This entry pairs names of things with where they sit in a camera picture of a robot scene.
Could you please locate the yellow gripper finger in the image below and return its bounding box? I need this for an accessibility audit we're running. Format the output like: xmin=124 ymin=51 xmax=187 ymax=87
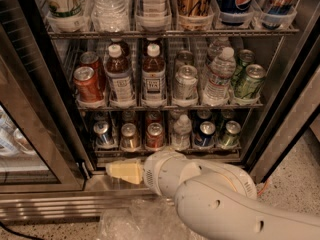
xmin=105 ymin=159 xmax=143 ymax=185

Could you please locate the orange soda can front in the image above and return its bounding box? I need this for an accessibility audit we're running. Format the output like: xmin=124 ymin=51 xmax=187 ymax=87
xmin=120 ymin=123 xmax=140 ymax=150

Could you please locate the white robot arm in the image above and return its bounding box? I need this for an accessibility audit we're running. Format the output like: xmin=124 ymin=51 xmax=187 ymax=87
xmin=106 ymin=149 xmax=320 ymax=240

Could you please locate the blue energy can bottom left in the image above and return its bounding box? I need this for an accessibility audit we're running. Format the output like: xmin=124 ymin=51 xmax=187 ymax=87
xmin=93 ymin=121 xmax=114 ymax=147

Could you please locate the red soda can bottom shelf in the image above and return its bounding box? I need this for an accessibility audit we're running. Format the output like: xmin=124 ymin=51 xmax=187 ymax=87
xmin=146 ymin=123 xmax=164 ymax=150

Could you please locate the small water bottle bottom shelf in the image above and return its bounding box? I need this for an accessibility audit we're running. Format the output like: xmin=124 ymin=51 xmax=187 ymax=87
xmin=171 ymin=114 xmax=192 ymax=150

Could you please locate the blue pepsi can bottom shelf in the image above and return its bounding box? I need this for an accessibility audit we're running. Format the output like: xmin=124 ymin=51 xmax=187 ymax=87
xmin=194 ymin=121 xmax=215 ymax=147

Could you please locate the glass fridge door left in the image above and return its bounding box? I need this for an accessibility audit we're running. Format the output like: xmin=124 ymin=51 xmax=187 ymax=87
xmin=0 ymin=27 xmax=84 ymax=194

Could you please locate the red cola can front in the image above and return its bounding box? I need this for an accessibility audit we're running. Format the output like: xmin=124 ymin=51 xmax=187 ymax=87
xmin=73 ymin=66 xmax=103 ymax=103

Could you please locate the red cola can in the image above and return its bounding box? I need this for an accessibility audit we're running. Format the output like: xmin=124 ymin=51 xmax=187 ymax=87
xmin=80 ymin=51 xmax=106 ymax=91
xmin=73 ymin=66 xmax=103 ymax=103

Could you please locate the steel fridge base grille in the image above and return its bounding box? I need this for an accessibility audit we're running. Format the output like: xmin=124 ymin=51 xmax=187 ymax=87
xmin=0 ymin=172 xmax=157 ymax=221

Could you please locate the silver can middle front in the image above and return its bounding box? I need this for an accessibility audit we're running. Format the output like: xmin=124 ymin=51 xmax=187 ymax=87
xmin=173 ymin=65 xmax=198 ymax=100

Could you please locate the silver can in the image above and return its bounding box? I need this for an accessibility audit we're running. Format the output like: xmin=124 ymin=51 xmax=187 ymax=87
xmin=173 ymin=65 xmax=198 ymax=100
xmin=174 ymin=50 xmax=194 ymax=71

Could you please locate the green can bottom shelf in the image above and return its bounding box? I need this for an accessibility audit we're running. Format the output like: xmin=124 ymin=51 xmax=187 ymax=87
xmin=218 ymin=120 xmax=241 ymax=149

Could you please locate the red cola can rear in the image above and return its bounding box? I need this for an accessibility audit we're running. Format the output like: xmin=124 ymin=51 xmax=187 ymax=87
xmin=80 ymin=51 xmax=106 ymax=91

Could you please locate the silver can middle rear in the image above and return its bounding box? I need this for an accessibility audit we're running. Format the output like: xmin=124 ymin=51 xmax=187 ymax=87
xmin=174 ymin=50 xmax=194 ymax=71

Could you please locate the green can middle front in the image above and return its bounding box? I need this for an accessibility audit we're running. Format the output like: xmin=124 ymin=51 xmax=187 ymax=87
xmin=234 ymin=64 xmax=266 ymax=100

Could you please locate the green can middle rear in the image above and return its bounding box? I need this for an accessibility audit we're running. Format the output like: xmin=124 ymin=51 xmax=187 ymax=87
xmin=231 ymin=49 xmax=255 ymax=87

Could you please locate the steel fridge door right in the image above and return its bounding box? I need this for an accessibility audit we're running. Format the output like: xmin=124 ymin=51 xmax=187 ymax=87
xmin=247 ymin=17 xmax=320 ymax=183

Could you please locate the blue colourful can top right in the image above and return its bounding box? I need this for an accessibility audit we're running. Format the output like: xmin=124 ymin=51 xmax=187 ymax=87
xmin=262 ymin=0 xmax=294 ymax=30

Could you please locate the crumpled clear plastic bag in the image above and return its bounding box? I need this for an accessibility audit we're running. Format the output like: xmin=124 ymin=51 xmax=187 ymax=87
xmin=96 ymin=198 xmax=204 ymax=240

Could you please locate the left tea bottle front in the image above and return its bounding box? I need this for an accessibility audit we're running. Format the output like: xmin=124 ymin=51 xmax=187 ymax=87
xmin=105 ymin=44 xmax=135 ymax=103

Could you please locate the tea bottle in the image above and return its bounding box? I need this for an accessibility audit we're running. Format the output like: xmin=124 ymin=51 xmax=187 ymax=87
xmin=105 ymin=44 xmax=135 ymax=103
xmin=142 ymin=44 xmax=166 ymax=107

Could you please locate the right tea bottle front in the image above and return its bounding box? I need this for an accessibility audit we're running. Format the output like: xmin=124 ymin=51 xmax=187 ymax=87
xmin=142 ymin=44 xmax=166 ymax=107

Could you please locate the water bottle middle front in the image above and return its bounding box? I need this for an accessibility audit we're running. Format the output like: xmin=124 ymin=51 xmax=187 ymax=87
xmin=202 ymin=47 xmax=236 ymax=106

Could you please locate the water bottle middle rear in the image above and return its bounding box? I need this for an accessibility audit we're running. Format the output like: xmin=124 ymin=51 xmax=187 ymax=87
xmin=206 ymin=37 xmax=231 ymax=64

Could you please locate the large water bottle top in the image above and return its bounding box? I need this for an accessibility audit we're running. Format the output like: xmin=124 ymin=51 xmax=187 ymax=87
xmin=91 ymin=0 xmax=129 ymax=33

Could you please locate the white labelled bottle top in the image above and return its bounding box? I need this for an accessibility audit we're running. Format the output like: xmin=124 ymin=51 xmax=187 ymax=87
xmin=139 ymin=0 xmax=170 ymax=18

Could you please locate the bottom wire shelf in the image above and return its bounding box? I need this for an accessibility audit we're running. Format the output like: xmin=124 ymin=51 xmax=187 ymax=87
xmin=94 ymin=144 xmax=241 ymax=158

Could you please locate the wire shelf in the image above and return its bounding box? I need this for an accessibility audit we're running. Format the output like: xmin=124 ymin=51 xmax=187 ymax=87
xmin=48 ymin=25 xmax=299 ymax=39
xmin=77 ymin=100 xmax=264 ymax=111
xmin=94 ymin=144 xmax=241 ymax=158

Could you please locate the middle wire shelf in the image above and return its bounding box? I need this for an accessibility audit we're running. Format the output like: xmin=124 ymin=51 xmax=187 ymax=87
xmin=77 ymin=100 xmax=264 ymax=111

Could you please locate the black cable on floor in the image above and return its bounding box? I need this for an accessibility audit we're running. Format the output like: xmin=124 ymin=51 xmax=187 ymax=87
xmin=0 ymin=221 xmax=44 ymax=240

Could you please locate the orange cable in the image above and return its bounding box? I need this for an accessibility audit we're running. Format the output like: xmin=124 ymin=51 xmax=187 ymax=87
xmin=256 ymin=179 xmax=271 ymax=197

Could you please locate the top wire shelf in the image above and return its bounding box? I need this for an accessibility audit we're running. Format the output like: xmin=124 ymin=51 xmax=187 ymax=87
xmin=48 ymin=25 xmax=299 ymax=39

